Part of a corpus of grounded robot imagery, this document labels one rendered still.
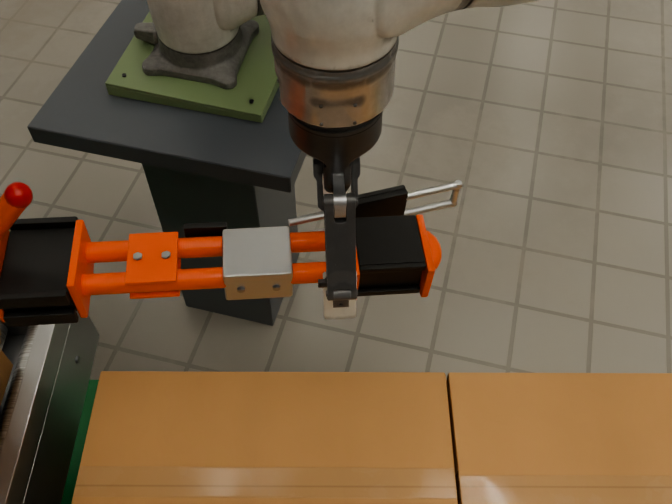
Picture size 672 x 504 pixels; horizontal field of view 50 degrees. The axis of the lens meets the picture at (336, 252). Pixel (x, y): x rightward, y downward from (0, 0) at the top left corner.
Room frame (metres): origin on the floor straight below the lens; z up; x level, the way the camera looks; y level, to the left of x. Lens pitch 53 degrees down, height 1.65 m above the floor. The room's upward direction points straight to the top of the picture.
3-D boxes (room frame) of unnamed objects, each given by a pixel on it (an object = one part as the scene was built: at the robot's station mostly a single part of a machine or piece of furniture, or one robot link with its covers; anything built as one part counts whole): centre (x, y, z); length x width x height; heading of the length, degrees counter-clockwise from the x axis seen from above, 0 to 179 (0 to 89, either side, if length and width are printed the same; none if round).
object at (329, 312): (0.36, 0.00, 1.10); 0.03 x 0.01 x 0.07; 93
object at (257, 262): (0.44, 0.08, 1.05); 0.07 x 0.07 x 0.04; 6
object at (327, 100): (0.43, 0.00, 1.31); 0.09 x 0.09 x 0.06
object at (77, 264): (0.41, 0.30, 1.07); 0.10 x 0.08 x 0.06; 6
